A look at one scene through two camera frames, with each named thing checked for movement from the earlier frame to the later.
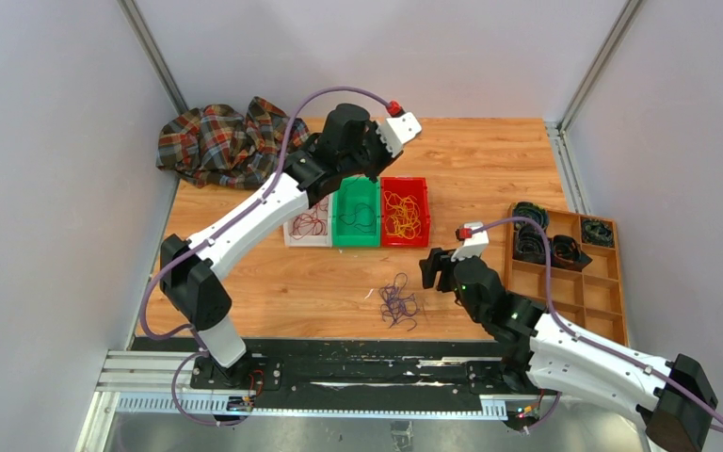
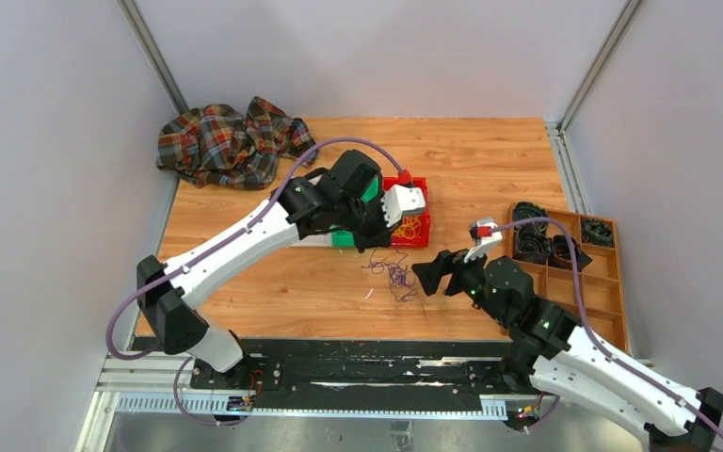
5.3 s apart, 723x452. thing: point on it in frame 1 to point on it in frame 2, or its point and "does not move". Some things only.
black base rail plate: (352, 374) does not move
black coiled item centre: (566, 253) does not move
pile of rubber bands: (398, 304) to (400, 279)
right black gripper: (430, 267) does not move
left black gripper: (388, 160) to (380, 238)
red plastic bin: (405, 216) does not move
